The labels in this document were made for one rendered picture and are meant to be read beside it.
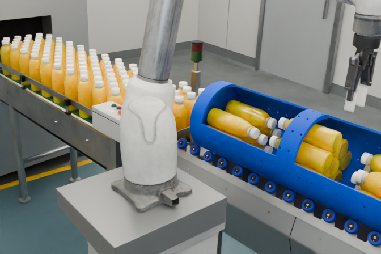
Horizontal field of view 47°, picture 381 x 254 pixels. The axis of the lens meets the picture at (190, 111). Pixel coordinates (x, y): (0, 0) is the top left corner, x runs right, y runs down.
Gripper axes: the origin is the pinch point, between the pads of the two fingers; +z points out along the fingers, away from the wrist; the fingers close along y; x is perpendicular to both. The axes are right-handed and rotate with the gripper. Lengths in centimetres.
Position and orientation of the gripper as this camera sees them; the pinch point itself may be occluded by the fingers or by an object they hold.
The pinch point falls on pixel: (355, 99)
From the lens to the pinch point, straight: 143.2
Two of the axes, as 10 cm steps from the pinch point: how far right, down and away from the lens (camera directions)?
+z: -0.3, 9.3, 3.8
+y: 7.1, -2.4, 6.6
